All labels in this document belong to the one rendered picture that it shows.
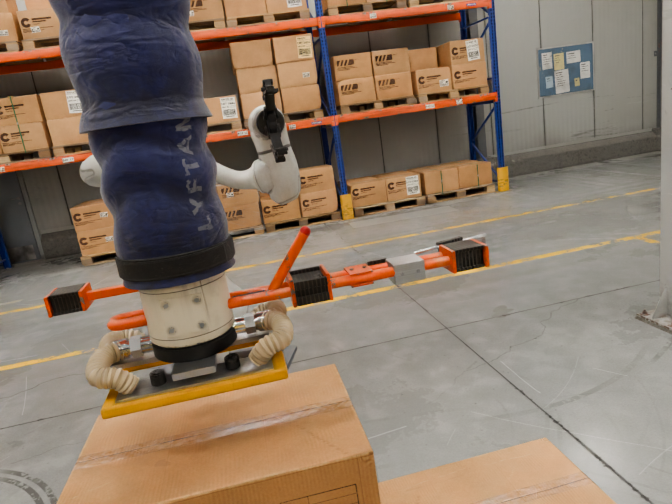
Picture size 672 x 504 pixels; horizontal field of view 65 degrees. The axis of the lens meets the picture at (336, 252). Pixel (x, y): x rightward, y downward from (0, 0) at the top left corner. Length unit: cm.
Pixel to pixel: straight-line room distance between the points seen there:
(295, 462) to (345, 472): 10
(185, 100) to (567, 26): 1085
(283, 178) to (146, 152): 67
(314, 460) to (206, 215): 50
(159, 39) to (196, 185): 25
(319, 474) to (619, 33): 1164
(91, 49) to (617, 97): 1161
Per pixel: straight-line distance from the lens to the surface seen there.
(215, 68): 950
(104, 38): 98
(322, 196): 833
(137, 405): 105
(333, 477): 109
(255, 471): 109
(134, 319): 111
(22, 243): 1008
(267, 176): 157
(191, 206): 99
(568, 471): 169
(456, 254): 116
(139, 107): 96
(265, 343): 103
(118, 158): 98
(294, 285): 106
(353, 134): 972
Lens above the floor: 156
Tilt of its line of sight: 14 degrees down
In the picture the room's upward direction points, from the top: 8 degrees counter-clockwise
